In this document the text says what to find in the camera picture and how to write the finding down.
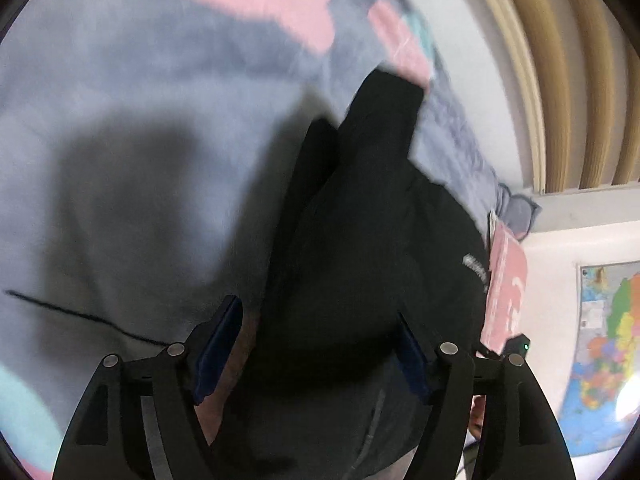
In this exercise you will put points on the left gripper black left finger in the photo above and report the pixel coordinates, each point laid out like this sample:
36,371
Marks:
106,438

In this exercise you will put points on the black jacket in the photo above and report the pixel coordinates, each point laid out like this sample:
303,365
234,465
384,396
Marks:
372,265

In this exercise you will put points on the right hand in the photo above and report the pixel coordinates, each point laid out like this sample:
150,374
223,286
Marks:
477,415

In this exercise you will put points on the colourful world map poster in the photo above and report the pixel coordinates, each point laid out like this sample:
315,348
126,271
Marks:
601,402

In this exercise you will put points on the grey pink floral blanket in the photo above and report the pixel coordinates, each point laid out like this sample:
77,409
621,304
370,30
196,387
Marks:
145,149

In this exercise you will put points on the beige striped curtain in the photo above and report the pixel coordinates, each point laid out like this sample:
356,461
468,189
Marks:
576,63

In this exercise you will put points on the black camera box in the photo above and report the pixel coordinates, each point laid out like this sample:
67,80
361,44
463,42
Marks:
518,344

